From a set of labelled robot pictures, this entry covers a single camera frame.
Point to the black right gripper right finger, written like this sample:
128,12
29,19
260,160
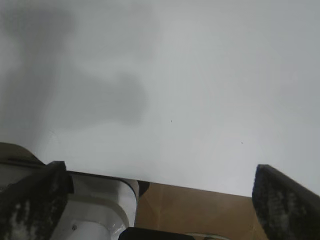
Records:
287,207

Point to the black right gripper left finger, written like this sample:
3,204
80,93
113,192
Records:
32,200

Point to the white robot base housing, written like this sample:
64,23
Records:
100,202

